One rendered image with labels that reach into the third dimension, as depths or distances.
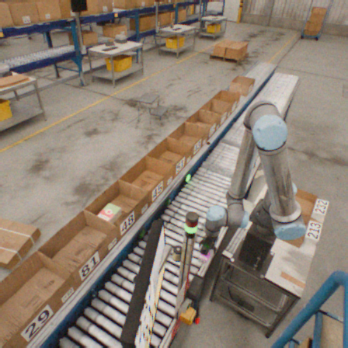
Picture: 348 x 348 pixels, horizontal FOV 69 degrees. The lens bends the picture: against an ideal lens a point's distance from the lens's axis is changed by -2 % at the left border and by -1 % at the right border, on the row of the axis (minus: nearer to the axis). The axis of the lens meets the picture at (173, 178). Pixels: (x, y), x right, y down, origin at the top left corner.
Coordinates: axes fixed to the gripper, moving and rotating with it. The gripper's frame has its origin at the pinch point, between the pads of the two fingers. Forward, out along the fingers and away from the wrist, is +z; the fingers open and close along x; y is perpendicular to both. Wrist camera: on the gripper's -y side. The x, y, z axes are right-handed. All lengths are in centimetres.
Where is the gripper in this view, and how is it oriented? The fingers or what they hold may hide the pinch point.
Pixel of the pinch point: (206, 254)
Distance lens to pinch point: 163.6
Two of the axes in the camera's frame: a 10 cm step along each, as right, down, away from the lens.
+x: -8.8, -3.4, 3.5
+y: 4.8, -5.4, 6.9
